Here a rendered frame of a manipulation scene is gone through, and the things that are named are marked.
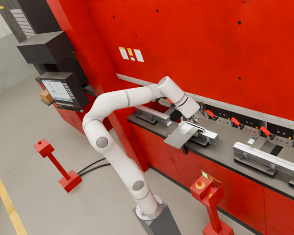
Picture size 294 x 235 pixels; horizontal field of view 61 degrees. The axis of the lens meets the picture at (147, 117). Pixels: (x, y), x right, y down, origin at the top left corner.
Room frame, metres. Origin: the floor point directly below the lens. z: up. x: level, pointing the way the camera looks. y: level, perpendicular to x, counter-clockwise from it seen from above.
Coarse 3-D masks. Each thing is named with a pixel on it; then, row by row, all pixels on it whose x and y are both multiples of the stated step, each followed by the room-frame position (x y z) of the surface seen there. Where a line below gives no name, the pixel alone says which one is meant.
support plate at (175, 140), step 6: (180, 126) 1.70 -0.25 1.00; (174, 132) 1.66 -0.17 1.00; (192, 132) 1.57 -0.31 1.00; (168, 138) 1.61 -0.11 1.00; (174, 138) 1.59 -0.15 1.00; (180, 138) 1.56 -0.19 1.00; (186, 138) 1.53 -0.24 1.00; (168, 144) 1.55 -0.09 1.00; (174, 144) 1.52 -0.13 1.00; (180, 144) 1.50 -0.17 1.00
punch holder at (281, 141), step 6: (270, 126) 1.03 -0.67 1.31; (276, 126) 1.00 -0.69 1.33; (282, 126) 0.97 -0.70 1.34; (270, 132) 1.03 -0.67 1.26; (276, 132) 1.00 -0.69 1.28; (282, 132) 0.97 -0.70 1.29; (288, 132) 0.94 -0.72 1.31; (276, 138) 1.00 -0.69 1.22; (282, 138) 0.96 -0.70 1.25; (288, 138) 0.94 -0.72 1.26; (276, 144) 0.99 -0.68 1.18; (282, 144) 0.96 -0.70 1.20; (288, 144) 0.93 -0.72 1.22
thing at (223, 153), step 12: (132, 120) 2.25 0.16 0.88; (156, 132) 1.90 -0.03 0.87; (168, 132) 1.83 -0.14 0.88; (192, 144) 1.57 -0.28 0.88; (228, 144) 1.41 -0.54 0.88; (204, 156) 1.41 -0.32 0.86; (216, 156) 1.34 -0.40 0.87; (228, 156) 1.30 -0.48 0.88; (228, 168) 1.21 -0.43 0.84; (240, 168) 1.15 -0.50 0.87; (252, 180) 1.04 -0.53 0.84; (264, 180) 0.99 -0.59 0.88; (276, 180) 0.95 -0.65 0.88; (288, 180) 0.92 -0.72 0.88; (276, 192) 0.90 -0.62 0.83; (288, 192) 0.85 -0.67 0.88
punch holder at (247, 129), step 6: (240, 114) 1.20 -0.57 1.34; (240, 120) 1.20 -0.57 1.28; (246, 120) 1.16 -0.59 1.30; (252, 120) 1.12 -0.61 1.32; (258, 120) 1.09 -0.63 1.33; (246, 126) 1.16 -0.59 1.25; (252, 126) 1.13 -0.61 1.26; (258, 126) 1.09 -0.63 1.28; (264, 126) 1.13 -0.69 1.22; (246, 132) 1.17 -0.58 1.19; (252, 132) 1.13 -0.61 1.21; (258, 132) 1.09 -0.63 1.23
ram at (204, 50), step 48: (96, 0) 2.22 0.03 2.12; (144, 0) 1.72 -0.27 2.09; (192, 0) 1.38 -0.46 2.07; (240, 0) 1.14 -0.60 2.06; (288, 0) 0.96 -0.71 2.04; (144, 48) 1.87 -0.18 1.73; (192, 48) 1.45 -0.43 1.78; (240, 48) 1.16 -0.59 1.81; (288, 48) 0.95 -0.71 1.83; (240, 96) 1.18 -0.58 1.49; (288, 96) 0.95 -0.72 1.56
